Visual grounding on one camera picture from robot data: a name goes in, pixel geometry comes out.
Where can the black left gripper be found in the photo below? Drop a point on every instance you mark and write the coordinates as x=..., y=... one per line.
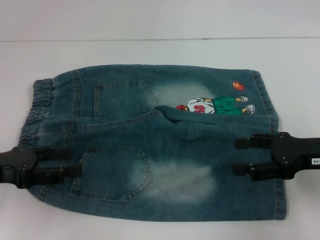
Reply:
x=17, y=166

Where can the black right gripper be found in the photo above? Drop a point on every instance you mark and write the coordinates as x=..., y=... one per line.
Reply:
x=297, y=155

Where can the blue denim shorts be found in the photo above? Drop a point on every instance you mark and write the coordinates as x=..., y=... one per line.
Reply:
x=160, y=150

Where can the white label sticker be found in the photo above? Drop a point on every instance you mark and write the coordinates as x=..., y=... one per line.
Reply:
x=315, y=161

